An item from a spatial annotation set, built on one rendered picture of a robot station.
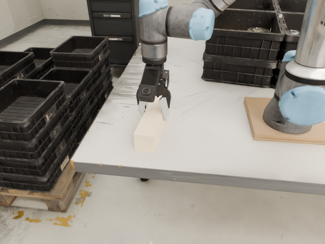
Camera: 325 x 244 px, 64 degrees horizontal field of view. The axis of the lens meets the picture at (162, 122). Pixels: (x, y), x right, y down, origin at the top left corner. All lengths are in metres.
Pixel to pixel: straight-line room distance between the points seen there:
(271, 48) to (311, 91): 0.49
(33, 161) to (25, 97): 0.45
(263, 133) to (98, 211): 1.01
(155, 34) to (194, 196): 1.08
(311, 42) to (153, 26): 0.36
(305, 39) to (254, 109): 0.38
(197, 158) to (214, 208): 0.80
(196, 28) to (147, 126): 0.31
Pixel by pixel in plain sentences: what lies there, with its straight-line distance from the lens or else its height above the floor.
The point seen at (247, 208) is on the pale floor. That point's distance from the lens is 1.58.
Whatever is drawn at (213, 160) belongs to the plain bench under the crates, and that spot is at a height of 0.70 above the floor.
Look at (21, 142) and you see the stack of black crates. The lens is 1.30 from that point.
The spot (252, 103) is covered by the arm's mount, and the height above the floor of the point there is 0.73.
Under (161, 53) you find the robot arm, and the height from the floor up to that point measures 0.96.
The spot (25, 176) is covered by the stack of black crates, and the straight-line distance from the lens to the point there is 1.46.
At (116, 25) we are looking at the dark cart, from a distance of 2.66.
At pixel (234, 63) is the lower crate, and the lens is 1.13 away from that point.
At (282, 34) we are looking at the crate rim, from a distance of 1.10.
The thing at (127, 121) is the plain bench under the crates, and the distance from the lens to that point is 0.90.
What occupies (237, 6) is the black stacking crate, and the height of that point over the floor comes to 0.87.
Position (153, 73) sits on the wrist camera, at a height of 0.91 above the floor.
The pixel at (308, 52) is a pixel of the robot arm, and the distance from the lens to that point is 0.66.
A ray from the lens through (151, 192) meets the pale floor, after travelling 1.58.
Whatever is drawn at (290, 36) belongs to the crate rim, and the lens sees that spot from 1.10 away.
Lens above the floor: 1.21
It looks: 35 degrees down
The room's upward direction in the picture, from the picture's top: straight up
